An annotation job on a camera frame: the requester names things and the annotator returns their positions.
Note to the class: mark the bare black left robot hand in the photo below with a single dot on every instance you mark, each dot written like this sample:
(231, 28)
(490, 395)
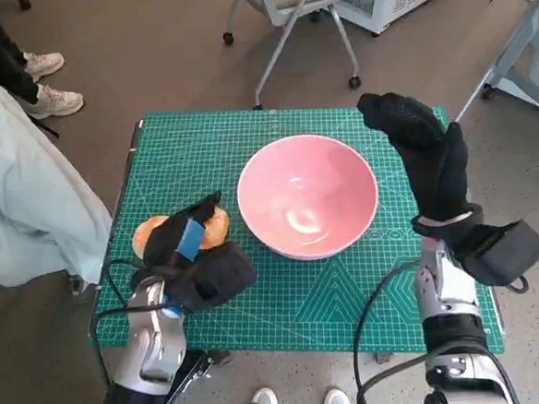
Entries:
(170, 241)

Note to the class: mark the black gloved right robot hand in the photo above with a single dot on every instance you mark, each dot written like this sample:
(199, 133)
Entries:
(433, 163)

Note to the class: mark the round pale bread bun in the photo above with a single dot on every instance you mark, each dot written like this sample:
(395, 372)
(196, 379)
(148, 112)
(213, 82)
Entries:
(143, 236)

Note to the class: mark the braided golden bread loaf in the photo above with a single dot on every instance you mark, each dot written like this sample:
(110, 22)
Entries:
(216, 226)

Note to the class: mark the pink bowl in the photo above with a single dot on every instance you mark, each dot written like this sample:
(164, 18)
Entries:
(306, 195)

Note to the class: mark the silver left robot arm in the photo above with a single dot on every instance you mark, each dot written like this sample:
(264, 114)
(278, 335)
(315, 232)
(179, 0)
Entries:
(153, 330)

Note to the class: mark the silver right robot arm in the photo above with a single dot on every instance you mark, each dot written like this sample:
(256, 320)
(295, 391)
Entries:
(447, 300)

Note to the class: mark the green cutting mat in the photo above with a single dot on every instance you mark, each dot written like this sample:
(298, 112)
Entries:
(281, 303)

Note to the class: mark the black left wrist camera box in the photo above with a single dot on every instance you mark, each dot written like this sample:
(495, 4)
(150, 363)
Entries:
(219, 275)

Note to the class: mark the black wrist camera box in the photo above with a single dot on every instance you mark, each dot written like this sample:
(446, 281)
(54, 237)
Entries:
(219, 275)
(504, 250)

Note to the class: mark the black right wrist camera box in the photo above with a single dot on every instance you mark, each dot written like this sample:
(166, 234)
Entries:
(504, 250)

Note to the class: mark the black table bracket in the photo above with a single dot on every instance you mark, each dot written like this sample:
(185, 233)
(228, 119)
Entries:
(193, 373)

